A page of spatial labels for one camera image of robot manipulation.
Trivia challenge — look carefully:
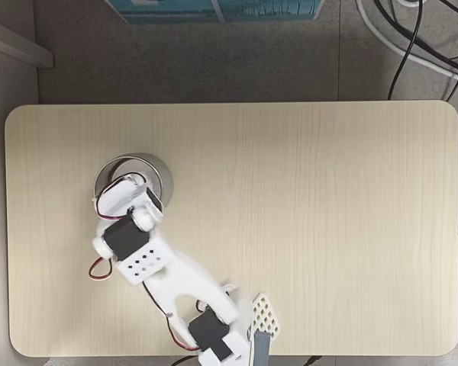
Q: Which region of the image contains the pale green steel-lined mug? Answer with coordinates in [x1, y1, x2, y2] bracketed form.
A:
[92, 152, 176, 209]

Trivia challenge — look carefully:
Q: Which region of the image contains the blue printed box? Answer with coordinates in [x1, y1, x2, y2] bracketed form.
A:
[105, 0, 220, 25]
[213, 0, 326, 23]

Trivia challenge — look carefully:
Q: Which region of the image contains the thick white cable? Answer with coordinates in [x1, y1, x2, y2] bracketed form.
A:
[355, 0, 458, 85]

